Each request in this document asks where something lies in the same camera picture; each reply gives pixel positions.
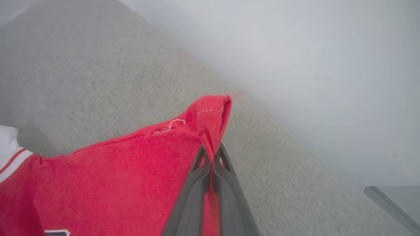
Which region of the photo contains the grey fabric sofa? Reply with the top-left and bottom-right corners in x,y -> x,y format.
0,0 -> 414,236

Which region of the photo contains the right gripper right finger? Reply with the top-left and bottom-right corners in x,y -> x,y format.
214,143 -> 262,236

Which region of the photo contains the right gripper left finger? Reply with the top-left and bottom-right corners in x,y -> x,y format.
161,144 -> 211,236

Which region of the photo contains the red basketball jersey number 23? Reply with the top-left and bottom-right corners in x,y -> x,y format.
0,91 -> 246,236

